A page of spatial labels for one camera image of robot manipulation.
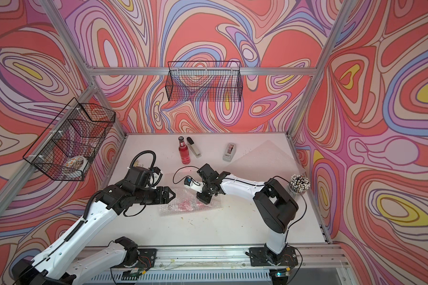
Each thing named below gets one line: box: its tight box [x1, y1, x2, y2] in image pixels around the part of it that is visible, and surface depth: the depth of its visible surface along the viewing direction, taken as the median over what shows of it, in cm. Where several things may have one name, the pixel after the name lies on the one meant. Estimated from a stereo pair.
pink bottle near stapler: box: [178, 135, 191, 166], surface depth 98 cm
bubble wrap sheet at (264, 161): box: [223, 140, 307, 183], surface depth 109 cm
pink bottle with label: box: [168, 199, 206, 212], surface depth 84 cm
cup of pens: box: [287, 173, 311, 196], surface depth 77 cm
